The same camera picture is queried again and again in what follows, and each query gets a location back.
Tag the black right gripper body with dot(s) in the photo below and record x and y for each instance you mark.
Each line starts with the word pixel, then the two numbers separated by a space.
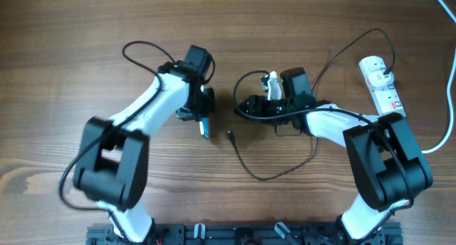
pixel 268 108

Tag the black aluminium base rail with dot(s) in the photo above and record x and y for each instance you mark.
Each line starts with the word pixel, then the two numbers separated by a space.
pixel 308 233

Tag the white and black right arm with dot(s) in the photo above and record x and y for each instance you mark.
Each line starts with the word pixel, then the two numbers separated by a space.
pixel 388 166

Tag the white power strip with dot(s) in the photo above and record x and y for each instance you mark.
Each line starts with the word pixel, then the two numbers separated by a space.
pixel 386 100

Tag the blue Galaxy S25 smartphone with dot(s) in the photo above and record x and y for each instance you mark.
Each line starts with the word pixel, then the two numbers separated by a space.
pixel 204 128

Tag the white USB wall charger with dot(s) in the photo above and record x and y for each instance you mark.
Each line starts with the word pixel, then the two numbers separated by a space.
pixel 377 79

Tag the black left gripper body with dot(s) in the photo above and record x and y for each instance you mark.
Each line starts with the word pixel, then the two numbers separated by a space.
pixel 204 102

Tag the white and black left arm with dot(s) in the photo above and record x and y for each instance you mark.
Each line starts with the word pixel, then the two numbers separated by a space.
pixel 112 164

